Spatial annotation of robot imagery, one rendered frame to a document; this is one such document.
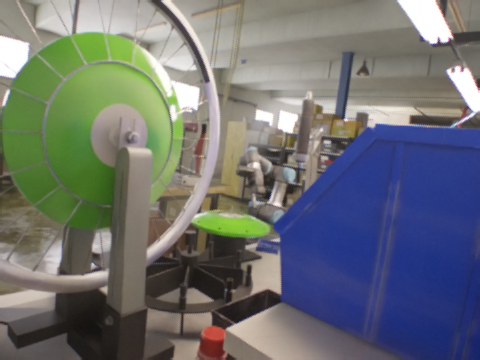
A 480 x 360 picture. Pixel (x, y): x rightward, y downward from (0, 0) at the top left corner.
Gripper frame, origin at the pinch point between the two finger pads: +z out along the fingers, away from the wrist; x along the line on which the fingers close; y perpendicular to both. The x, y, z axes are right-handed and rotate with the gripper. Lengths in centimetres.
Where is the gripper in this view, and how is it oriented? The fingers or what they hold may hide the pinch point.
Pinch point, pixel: (254, 208)
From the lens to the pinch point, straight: 147.8
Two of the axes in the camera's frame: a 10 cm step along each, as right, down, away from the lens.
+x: -4.1, 5.1, 7.5
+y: 9.1, 1.5, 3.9
